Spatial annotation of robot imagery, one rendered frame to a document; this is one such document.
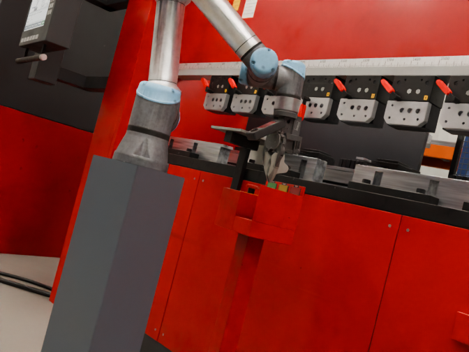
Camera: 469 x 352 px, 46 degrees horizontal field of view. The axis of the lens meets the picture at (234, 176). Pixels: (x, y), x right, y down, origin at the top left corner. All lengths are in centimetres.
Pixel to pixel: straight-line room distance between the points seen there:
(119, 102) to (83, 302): 154
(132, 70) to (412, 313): 181
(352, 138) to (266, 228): 114
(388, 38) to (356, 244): 73
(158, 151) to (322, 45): 96
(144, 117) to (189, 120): 154
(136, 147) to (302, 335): 81
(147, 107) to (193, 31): 146
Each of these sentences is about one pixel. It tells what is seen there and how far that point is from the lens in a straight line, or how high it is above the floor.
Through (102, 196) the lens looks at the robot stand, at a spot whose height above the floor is 67.
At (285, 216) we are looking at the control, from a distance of 166.
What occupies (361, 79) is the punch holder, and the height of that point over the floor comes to 126.
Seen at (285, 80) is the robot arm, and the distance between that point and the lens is 166.
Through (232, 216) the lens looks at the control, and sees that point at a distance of 168.
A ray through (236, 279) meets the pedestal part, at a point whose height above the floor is 52.
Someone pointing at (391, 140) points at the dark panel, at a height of 117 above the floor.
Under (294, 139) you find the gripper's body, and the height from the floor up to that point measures 97.
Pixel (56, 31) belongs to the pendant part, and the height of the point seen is 130.
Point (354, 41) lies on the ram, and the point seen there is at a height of 141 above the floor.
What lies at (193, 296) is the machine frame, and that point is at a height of 34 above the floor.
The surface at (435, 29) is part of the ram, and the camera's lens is 195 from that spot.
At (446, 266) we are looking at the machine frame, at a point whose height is 72.
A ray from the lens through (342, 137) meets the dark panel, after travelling 271.
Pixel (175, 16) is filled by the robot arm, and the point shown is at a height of 122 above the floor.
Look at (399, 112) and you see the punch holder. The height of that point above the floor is 116.
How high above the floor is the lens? 76
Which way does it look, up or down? 2 degrees up
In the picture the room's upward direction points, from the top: 14 degrees clockwise
